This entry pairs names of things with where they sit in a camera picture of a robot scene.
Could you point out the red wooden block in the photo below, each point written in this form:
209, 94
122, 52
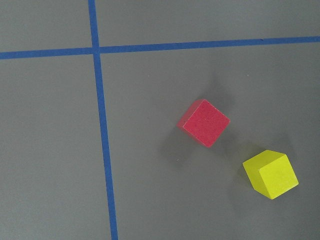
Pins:
203, 122

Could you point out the yellow wooden block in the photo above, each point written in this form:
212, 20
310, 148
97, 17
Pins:
270, 173

